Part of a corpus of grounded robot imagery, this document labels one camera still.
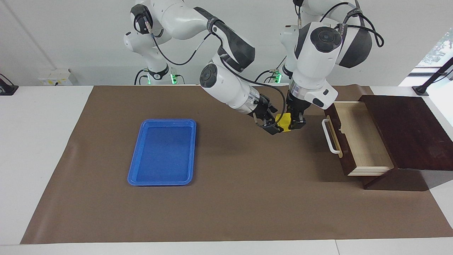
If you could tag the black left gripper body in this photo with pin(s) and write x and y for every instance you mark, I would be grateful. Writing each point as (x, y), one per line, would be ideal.
(295, 102)

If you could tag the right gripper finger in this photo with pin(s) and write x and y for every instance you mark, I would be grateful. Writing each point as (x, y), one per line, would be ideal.
(274, 108)
(273, 129)

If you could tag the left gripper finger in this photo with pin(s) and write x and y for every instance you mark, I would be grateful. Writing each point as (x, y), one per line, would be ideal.
(300, 122)
(288, 111)

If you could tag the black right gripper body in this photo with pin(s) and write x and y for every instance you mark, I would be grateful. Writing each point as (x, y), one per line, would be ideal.
(263, 108)

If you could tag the yellow cube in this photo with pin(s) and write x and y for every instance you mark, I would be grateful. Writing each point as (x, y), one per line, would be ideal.
(285, 122)

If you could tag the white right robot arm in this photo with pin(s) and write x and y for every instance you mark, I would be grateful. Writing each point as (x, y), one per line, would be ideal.
(226, 88)

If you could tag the brown table mat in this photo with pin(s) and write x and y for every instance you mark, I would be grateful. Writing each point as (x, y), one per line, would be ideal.
(212, 205)

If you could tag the dark wooden cabinet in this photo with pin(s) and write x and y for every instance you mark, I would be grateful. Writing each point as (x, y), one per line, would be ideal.
(410, 131)

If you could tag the blue plastic tray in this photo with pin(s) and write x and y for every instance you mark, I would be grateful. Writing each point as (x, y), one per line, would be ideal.
(161, 152)

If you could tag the black camera stand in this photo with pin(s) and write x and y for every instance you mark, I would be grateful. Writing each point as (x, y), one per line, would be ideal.
(433, 76)

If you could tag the white wall socket box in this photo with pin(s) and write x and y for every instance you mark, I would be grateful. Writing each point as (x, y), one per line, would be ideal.
(55, 78)

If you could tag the black clamp mount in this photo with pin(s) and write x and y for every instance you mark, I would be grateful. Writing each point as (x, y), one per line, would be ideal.
(7, 88)

